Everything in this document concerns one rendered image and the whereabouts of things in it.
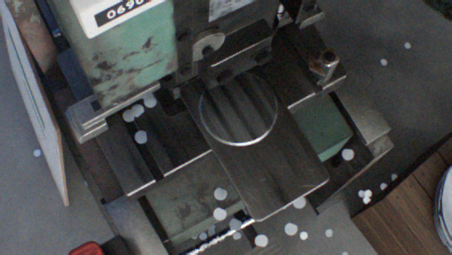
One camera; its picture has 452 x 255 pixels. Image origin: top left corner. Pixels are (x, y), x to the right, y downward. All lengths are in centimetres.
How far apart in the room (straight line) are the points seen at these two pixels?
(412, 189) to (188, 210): 62
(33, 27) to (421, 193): 97
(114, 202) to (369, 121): 50
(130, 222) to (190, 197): 12
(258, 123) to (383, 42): 108
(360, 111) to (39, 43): 63
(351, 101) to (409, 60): 85
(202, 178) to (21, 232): 84
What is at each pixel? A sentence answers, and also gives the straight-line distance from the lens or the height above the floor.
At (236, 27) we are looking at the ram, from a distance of 76.
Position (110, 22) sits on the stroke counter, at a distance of 40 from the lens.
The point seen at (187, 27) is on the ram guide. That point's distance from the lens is 59.
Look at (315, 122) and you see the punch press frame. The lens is 108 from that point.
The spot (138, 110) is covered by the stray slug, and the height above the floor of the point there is 71.
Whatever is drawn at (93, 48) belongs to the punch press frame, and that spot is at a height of 120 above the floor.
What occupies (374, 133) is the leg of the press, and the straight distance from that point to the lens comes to 111.
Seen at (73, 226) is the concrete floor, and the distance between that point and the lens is 171.
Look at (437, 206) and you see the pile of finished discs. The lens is 142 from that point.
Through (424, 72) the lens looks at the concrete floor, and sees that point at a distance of 195.
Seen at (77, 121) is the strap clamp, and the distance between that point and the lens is 99.
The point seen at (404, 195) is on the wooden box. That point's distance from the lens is 141.
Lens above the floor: 165
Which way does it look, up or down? 73 degrees down
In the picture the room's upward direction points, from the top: 7 degrees clockwise
